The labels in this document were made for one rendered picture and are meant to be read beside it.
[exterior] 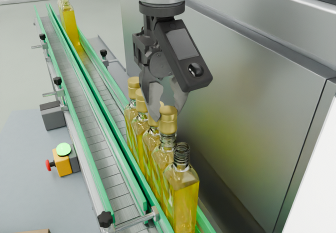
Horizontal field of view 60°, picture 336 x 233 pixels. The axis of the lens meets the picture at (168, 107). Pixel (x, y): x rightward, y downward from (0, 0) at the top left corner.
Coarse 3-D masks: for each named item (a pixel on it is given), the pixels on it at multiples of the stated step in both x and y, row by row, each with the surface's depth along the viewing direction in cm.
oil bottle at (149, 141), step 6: (144, 132) 64; (144, 138) 63; (150, 138) 62; (156, 138) 61; (144, 144) 64; (150, 144) 61; (156, 144) 61; (144, 150) 65; (150, 150) 62; (144, 156) 66; (150, 156) 63; (144, 162) 68; (150, 162) 64; (144, 168) 69; (150, 168) 65; (144, 174) 71; (150, 174) 66; (150, 180) 67; (150, 186) 68
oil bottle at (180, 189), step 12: (168, 168) 55; (192, 168) 54; (168, 180) 54; (180, 180) 53; (192, 180) 54; (168, 192) 56; (180, 192) 54; (192, 192) 56; (168, 204) 58; (180, 204) 56; (192, 204) 58; (168, 216) 60; (180, 216) 58; (192, 216) 60; (180, 228) 60; (192, 228) 63
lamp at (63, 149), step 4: (60, 144) 95; (64, 144) 95; (68, 144) 96; (56, 148) 94; (60, 148) 93; (64, 148) 94; (68, 148) 94; (60, 152) 93; (64, 152) 94; (68, 152) 95; (60, 156) 94; (64, 156) 94
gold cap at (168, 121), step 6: (162, 108) 54; (168, 108) 54; (174, 108) 54; (162, 114) 52; (168, 114) 52; (174, 114) 53; (162, 120) 53; (168, 120) 53; (174, 120) 53; (162, 126) 54; (168, 126) 54; (174, 126) 54; (162, 132) 55; (168, 132) 54; (174, 132) 55
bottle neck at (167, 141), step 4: (160, 132) 55; (160, 136) 56; (164, 136) 55; (168, 136) 55; (172, 136) 55; (160, 140) 57; (164, 140) 56; (168, 140) 56; (172, 140) 56; (164, 144) 56; (168, 144) 56; (172, 144) 57; (164, 148) 57; (168, 148) 57; (172, 148) 57
